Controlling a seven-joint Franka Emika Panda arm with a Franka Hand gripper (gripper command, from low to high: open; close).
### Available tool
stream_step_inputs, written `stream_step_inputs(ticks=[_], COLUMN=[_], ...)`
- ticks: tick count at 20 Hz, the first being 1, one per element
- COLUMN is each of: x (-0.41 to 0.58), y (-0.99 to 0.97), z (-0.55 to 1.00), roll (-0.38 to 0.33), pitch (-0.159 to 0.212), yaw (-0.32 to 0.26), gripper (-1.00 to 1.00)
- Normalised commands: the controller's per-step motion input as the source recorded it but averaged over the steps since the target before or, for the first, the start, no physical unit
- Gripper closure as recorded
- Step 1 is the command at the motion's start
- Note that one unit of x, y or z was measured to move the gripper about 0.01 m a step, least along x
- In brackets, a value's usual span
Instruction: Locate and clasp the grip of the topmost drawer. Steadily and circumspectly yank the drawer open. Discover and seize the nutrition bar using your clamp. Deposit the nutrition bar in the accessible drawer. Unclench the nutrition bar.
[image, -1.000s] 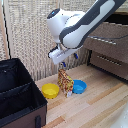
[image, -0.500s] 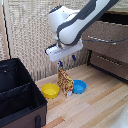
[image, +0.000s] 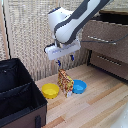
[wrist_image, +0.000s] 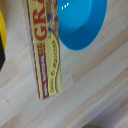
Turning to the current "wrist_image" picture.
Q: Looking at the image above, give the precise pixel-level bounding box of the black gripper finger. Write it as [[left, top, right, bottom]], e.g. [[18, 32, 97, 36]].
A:
[[0, 43, 6, 72]]

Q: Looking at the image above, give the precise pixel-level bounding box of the yellow granola box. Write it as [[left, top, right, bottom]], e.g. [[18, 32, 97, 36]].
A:
[[26, 0, 64, 101]]

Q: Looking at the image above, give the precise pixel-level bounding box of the yellow plastic bowl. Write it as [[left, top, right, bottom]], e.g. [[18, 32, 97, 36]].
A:
[[0, 9, 8, 54]]

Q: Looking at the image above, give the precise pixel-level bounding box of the blue plastic bowl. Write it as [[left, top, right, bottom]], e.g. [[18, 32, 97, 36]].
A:
[[56, 0, 109, 52]]

